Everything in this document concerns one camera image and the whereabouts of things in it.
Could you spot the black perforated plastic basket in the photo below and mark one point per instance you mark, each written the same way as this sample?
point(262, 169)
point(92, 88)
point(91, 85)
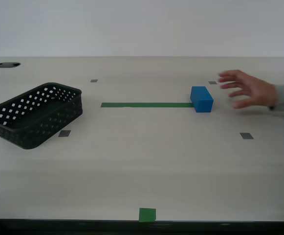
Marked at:
point(22, 138)

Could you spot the green tape square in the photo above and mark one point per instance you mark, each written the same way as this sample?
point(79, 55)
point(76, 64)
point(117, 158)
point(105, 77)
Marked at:
point(147, 215)

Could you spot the blue rectangular block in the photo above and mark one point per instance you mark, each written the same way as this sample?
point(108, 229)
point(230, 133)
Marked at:
point(201, 102)

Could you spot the long green tape strip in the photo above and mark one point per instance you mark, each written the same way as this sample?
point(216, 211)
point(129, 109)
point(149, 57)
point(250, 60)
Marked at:
point(144, 105)

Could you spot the bare human hand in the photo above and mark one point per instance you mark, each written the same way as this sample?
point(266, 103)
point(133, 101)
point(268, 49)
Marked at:
point(259, 93)

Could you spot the small grey tape square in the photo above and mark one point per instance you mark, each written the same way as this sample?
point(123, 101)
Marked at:
point(94, 80)
point(246, 136)
point(64, 133)
point(212, 82)

